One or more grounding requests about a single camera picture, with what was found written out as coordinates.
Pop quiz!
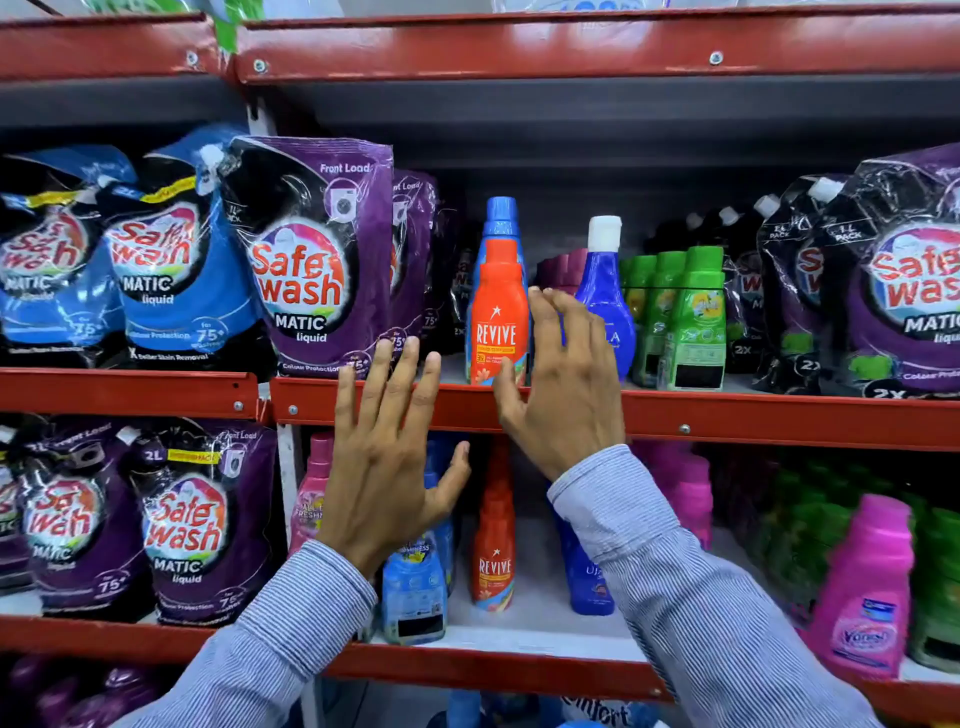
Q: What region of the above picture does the person's right hand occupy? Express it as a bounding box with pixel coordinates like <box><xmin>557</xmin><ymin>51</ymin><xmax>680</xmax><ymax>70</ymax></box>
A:
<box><xmin>493</xmin><ymin>287</ymin><xmax>626</xmax><ymax>483</ymax></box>

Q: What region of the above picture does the person's left hand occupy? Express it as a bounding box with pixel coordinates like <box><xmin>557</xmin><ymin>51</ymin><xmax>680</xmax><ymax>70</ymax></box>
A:
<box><xmin>318</xmin><ymin>337</ymin><xmax>472</xmax><ymax>579</ymax></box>

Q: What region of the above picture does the large pink bottle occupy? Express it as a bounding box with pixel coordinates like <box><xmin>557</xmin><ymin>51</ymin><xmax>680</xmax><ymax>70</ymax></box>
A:
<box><xmin>288</xmin><ymin>433</ymin><xmax>336</xmax><ymax>558</ymax></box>

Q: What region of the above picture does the magenta bottle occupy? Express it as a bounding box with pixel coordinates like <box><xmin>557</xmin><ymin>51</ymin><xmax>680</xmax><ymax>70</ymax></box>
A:
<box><xmin>804</xmin><ymin>493</ymin><xmax>916</xmax><ymax>681</ymax></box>
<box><xmin>663</xmin><ymin>453</ymin><xmax>715</xmax><ymax>550</ymax></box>
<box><xmin>633</xmin><ymin>440</ymin><xmax>678</xmax><ymax>490</ymax></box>

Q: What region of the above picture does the row of light blue bottles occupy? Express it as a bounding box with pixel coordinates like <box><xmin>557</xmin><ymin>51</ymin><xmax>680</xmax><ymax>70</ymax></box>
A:
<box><xmin>378</xmin><ymin>433</ymin><xmax>460</xmax><ymax>648</ymax></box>

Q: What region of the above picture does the dark blue bottle white cap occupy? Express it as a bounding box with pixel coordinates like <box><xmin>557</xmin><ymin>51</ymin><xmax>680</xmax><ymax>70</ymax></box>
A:
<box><xmin>574</xmin><ymin>215</ymin><xmax>637</xmax><ymax>382</ymax></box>

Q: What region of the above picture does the orange bottle red cap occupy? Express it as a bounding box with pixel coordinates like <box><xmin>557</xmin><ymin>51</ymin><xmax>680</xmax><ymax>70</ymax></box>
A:
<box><xmin>466</xmin><ymin>238</ymin><xmax>532</xmax><ymax>388</ymax></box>

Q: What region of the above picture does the maroon bottle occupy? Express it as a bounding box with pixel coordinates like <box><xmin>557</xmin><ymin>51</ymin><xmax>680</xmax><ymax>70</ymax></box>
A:
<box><xmin>536</xmin><ymin>254</ymin><xmax>571</xmax><ymax>295</ymax></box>

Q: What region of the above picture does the row of orange bottles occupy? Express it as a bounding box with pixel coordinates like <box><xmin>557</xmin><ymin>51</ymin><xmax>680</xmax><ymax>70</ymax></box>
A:
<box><xmin>470</xmin><ymin>438</ymin><xmax>517</xmax><ymax>613</ymax></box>

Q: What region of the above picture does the green bottle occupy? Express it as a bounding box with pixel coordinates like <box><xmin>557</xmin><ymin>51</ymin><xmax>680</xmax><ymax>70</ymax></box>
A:
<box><xmin>633</xmin><ymin>251</ymin><xmax>688</xmax><ymax>388</ymax></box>
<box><xmin>659</xmin><ymin>245</ymin><xmax>727</xmax><ymax>392</ymax></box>
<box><xmin>620</xmin><ymin>254</ymin><xmax>658</xmax><ymax>331</ymax></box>

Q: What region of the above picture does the red metal shelf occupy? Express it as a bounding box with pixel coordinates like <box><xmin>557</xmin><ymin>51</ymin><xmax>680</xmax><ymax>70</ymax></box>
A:
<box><xmin>0</xmin><ymin>588</ymin><xmax>219</xmax><ymax>665</ymax></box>
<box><xmin>299</xmin><ymin>517</ymin><xmax>960</xmax><ymax>725</ymax></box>
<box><xmin>0</xmin><ymin>367</ymin><xmax>262</xmax><ymax>421</ymax></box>
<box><xmin>269</xmin><ymin>352</ymin><xmax>960</xmax><ymax>453</ymax></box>
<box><xmin>236</xmin><ymin>3</ymin><xmax>960</xmax><ymax>85</ymax></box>
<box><xmin>0</xmin><ymin>13</ymin><xmax>224</xmax><ymax>84</ymax></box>

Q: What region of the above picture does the row of dark blue bottles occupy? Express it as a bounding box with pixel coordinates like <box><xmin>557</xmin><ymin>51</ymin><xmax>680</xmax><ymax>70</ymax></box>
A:
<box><xmin>553</xmin><ymin>506</ymin><xmax>616</xmax><ymax>618</ymax></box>

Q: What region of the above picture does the large blue bottle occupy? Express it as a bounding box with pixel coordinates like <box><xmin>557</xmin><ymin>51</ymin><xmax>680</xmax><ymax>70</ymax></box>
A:
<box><xmin>463</xmin><ymin>196</ymin><xmax>529</xmax><ymax>376</ymax></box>

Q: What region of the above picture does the light blue capped bottle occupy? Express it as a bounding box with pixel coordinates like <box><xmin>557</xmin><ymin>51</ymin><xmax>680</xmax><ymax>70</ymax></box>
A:
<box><xmin>427</xmin><ymin>689</ymin><xmax>564</xmax><ymax>728</ymax></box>

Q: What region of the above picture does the group of small green bottles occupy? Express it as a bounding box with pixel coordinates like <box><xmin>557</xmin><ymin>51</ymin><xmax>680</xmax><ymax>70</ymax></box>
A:
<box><xmin>716</xmin><ymin>449</ymin><xmax>960</xmax><ymax>674</ymax></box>

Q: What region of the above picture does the person's left forearm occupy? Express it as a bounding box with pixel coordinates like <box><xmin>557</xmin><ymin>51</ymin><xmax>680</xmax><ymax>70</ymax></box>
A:
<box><xmin>112</xmin><ymin>539</ymin><xmax>379</xmax><ymax>728</ymax></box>

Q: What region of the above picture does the person's right forearm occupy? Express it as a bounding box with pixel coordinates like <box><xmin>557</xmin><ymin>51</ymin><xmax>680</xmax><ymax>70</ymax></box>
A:
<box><xmin>547</xmin><ymin>444</ymin><xmax>885</xmax><ymax>728</ymax></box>

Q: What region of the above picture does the blue detergent pouch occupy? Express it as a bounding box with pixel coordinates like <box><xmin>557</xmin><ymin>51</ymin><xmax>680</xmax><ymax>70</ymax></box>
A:
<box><xmin>97</xmin><ymin>123</ymin><xmax>273</xmax><ymax>376</ymax></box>
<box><xmin>0</xmin><ymin>146</ymin><xmax>138</xmax><ymax>369</ymax></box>

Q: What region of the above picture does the white blue package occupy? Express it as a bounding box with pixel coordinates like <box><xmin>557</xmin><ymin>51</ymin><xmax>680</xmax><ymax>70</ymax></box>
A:
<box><xmin>491</xmin><ymin>0</ymin><xmax>670</xmax><ymax>13</ymax></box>

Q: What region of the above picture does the green package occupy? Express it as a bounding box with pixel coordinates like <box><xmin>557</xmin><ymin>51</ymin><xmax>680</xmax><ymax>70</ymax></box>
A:
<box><xmin>82</xmin><ymin>0</ymin><xmax>265</xmax><ymax>55</ymax></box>

